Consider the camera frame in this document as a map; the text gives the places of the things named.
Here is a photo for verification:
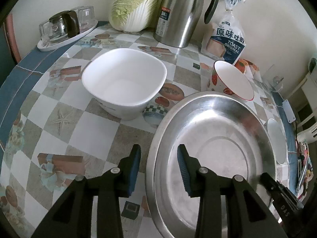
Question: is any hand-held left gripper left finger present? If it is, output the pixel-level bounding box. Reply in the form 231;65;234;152
31;144;141;238

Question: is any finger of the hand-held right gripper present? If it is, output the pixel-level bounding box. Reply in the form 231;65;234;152
260;172;285;199

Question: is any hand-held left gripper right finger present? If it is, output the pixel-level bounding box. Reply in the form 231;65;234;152
177;144;289;238

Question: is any small white dish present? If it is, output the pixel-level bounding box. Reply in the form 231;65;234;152
267;118;288;165

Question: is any large steel basin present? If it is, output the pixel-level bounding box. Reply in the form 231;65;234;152
145;91;280;238

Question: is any white square bowl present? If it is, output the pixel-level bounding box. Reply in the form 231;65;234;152
81;48;167;121

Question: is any red-rimmed white bowl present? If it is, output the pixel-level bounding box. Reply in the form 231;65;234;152
213;60;255;102

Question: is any checkered printed tablecloth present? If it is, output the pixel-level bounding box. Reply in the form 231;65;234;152
0;21;310;238

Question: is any white power strip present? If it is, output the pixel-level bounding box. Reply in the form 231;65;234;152
281;100;296;123

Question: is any white wooden furniture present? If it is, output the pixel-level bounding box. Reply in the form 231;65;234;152
295;72;317;144

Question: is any orange snack packet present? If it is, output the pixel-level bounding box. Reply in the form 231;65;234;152
248;63;261;81
234;59;253;74

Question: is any bag of sliced toast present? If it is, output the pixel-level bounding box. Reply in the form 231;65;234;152
201;0;247;66

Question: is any white oval tray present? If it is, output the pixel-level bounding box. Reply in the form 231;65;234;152
37;20;99;52

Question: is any stainless steel thermos jug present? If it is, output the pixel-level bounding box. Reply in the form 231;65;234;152
153;0;220;48

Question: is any dark tinted glass cup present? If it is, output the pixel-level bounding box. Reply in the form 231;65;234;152
49;10;80;38

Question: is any clear glass cup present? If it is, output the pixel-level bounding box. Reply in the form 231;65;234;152
77;6;96;28
39;20;67;43

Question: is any napa cabbage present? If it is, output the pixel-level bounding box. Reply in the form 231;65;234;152
109;0;161;33

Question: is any pink wooden board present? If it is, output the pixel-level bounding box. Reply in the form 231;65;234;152
5;13;22;63

